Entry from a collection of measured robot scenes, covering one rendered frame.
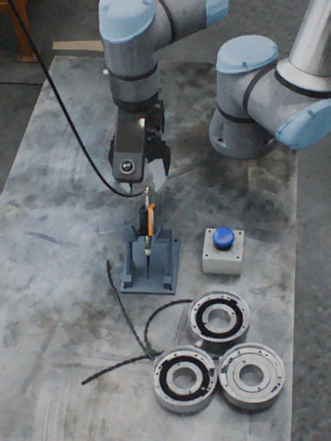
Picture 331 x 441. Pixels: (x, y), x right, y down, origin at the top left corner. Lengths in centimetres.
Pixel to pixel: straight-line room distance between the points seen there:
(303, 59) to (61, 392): 70
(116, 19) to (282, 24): 236
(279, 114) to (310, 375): 100
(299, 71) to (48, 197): 56
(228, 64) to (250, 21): 193
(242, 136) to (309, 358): 88
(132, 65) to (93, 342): 50
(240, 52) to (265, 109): 13
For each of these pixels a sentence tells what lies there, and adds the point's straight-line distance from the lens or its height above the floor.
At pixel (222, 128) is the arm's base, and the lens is 149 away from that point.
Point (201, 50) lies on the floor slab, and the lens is 314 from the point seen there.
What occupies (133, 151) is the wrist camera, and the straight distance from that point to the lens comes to 106.
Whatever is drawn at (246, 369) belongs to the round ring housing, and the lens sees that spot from 119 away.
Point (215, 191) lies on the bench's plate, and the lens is 144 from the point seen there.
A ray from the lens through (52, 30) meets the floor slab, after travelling 336.
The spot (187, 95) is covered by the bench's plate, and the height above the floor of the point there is 80.
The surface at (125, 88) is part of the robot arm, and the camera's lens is 103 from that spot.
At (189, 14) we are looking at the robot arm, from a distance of 102.
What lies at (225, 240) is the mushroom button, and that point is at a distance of 126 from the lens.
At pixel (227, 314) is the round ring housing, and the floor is 82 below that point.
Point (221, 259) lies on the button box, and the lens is 127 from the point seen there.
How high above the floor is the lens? 186
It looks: 49 degrees down
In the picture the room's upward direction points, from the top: 5 degrees counter-clockwise
